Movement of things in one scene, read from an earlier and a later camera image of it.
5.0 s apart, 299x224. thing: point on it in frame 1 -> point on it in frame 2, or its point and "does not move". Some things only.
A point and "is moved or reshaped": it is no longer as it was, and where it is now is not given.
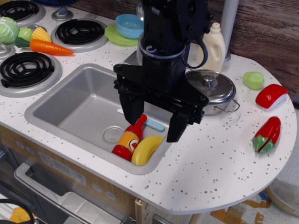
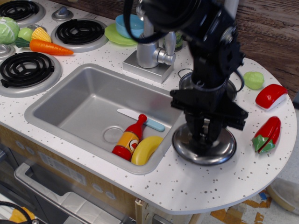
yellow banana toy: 144,148 does not move
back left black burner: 18,10 does not move
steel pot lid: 218,87 is moved or reshaped
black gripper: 173,90 -> 209,102
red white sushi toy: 271,96 does not move
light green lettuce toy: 253,80 does not move
